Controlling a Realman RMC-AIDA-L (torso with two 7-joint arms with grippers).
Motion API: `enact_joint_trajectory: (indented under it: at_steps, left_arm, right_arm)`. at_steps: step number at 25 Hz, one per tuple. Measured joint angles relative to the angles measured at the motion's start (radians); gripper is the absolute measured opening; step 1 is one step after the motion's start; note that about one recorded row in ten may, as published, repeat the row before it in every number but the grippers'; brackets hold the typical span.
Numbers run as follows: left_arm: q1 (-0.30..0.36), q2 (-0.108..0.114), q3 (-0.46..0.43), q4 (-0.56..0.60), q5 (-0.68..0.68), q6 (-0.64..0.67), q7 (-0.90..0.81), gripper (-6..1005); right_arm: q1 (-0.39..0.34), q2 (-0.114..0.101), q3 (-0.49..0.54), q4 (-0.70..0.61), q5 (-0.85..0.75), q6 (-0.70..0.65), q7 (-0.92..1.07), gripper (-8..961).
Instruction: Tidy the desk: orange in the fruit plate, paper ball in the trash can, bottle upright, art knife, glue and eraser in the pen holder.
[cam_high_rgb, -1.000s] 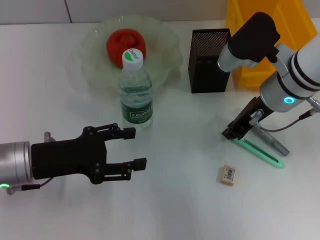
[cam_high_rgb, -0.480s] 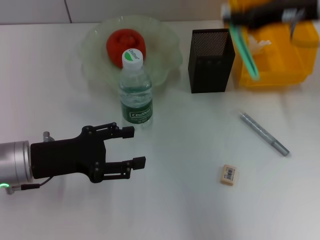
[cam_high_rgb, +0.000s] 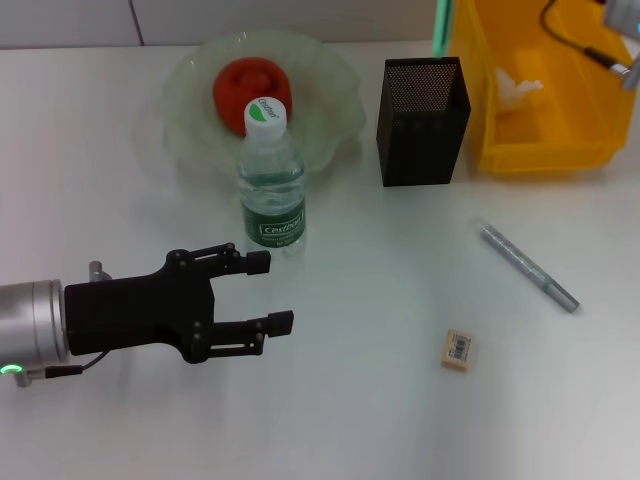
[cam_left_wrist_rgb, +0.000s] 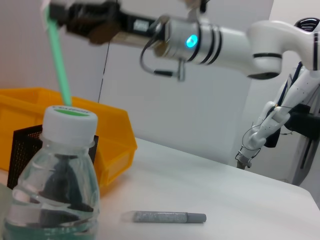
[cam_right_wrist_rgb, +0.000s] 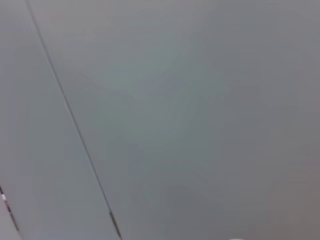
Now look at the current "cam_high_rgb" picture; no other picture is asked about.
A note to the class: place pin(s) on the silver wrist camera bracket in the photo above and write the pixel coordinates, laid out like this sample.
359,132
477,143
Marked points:
100,272

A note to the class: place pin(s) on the silver pen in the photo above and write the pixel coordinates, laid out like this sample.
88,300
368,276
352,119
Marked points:
525,262

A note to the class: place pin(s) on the green glass fruit plate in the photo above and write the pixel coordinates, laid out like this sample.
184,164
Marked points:
330,110

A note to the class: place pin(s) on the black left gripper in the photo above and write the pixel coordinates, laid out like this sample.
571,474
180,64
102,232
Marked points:
135,310

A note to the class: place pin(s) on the yellow plastic bin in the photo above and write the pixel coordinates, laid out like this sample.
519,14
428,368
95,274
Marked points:
560,135

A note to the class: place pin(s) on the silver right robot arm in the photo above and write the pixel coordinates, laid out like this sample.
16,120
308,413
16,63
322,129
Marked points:
622,15

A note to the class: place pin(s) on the clear water bottle green label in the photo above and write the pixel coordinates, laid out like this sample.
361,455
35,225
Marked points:
272,200

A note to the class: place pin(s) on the beige eraser with barcode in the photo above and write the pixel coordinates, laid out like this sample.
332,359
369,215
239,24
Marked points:
456,350

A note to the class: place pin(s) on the black mesh pen holder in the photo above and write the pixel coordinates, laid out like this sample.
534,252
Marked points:
415,150

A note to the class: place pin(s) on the green utility knife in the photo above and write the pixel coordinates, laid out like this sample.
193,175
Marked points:
442,25

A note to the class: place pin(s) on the white paper ball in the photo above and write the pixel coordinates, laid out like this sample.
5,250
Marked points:
515,92

